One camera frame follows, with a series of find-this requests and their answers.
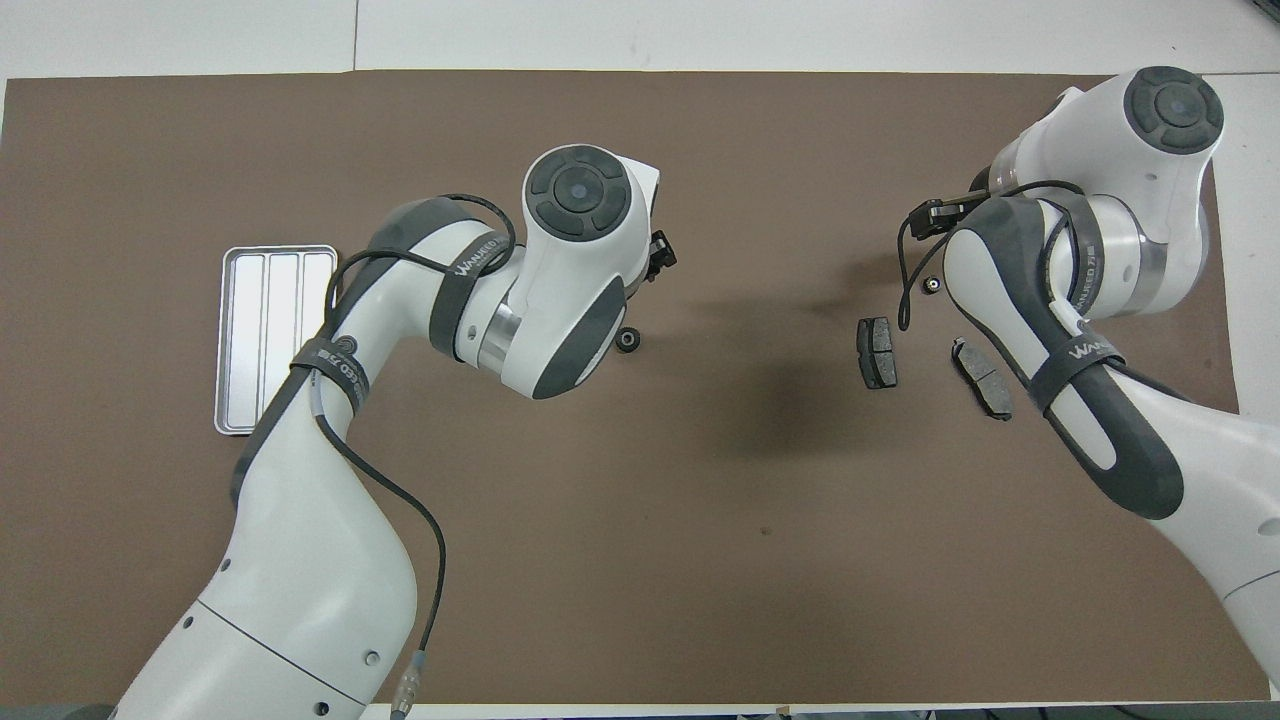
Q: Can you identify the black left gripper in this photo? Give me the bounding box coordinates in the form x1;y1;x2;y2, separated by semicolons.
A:
640;230;678;284

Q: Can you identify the silver metal tray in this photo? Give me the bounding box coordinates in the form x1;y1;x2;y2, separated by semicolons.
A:
213;245;339;437

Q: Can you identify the long dark brake pad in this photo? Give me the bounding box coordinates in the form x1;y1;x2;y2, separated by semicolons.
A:
950;338;1014;423

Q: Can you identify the short dark brake pad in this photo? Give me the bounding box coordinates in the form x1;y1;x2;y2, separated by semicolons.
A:
856;317;899;391

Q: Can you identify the brown table mat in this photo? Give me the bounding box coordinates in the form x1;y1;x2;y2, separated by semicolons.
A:
0;70;1271;706

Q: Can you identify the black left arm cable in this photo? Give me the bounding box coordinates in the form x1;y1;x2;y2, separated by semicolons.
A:
300;193;518;719

